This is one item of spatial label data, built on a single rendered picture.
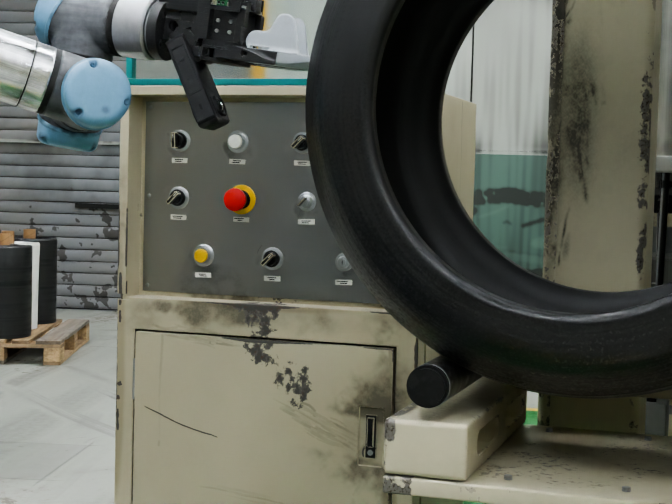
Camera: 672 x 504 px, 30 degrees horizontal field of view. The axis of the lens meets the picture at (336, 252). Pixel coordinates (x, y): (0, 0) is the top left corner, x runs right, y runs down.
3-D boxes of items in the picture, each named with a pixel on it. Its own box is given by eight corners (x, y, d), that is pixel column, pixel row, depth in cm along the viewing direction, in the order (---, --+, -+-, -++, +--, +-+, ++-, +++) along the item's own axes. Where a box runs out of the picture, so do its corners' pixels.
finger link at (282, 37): (322, 16, 139) (246, 8, 142) (315, 70, 140) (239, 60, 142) (331, 20, 142) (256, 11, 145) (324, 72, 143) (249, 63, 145)
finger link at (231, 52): (272, 49, 140) (200, 41, 142) (270, 63, 140) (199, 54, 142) (287, 54, 144) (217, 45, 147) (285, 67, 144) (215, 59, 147)
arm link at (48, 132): (41, 139, 143) (57, 45, 143) (28, 142, 154) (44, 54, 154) (108, 152, 146) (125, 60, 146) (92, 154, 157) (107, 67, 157)
